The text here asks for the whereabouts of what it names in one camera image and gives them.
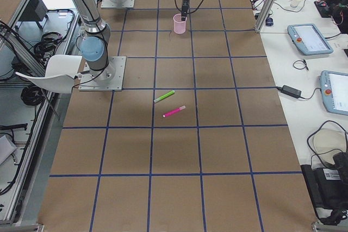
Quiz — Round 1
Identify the near teach pendant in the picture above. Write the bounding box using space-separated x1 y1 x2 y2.
319 70 347 115

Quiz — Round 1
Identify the far teach pendant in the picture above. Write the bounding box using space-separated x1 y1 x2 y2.
287 23 333 55

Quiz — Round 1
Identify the small blue device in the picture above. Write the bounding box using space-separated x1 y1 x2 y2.
265 17 274 27

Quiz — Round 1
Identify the black power adapter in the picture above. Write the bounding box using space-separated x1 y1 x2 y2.
276 85 301 99

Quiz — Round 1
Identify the pink marker pen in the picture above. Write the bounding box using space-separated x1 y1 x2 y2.
163 105 186 118

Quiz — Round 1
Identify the white plastic chair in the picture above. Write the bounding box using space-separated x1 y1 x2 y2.
16 54 82 94

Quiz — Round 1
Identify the green marker pen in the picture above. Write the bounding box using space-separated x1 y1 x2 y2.
153 90 175 103

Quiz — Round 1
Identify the pink mesh cup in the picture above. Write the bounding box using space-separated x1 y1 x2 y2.
173 14 187 34

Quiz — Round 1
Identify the teach pendant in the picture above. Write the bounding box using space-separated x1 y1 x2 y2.
287 23 333 55
319 70 347 115

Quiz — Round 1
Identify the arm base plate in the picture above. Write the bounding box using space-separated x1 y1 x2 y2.
101 0 135 9
78 56 126 91

